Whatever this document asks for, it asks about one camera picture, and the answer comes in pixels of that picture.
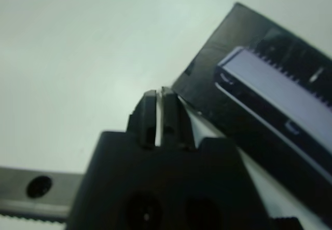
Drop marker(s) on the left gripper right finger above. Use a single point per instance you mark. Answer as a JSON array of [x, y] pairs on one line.
[[176, 121]]

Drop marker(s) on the black box lid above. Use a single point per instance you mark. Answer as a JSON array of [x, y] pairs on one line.
[[207, 58]]

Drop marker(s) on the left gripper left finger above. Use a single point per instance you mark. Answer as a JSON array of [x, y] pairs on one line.
[[145, 121]]

